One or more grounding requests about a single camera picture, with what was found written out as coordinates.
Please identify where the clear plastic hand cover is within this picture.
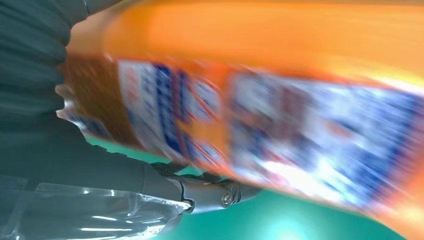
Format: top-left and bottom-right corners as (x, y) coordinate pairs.
(0, 175), (193, 240)

